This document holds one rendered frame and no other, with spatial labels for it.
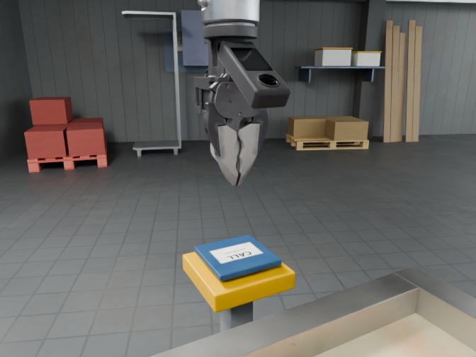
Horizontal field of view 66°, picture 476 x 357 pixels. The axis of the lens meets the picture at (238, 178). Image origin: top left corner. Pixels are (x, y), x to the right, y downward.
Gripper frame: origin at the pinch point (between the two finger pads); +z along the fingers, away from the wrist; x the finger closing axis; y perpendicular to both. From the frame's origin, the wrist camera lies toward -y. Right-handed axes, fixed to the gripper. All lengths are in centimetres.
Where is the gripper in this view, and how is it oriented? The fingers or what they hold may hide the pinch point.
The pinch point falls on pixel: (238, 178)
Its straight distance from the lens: 52.1
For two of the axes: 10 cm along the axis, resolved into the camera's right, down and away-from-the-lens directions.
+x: -9.0, 1.2, -4.2
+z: 0.0, 9.6, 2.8
